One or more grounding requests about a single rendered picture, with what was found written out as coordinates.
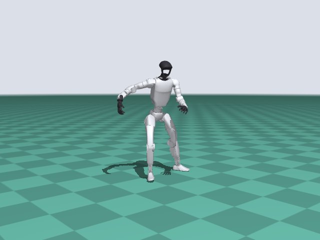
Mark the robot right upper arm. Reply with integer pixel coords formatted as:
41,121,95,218
131,79,156,93

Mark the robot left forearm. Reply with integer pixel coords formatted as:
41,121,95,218
179,96,188,112

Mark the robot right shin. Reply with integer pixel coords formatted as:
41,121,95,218
146,144,154,173

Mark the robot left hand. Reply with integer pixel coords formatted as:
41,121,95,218
178,105,188,114

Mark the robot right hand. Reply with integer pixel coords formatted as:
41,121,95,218
117,95,125,115

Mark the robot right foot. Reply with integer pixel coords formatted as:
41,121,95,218
147,172,155,181

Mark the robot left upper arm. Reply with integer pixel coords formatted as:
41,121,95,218
172,79,183,103

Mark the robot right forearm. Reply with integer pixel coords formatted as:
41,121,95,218
117,85,135,99

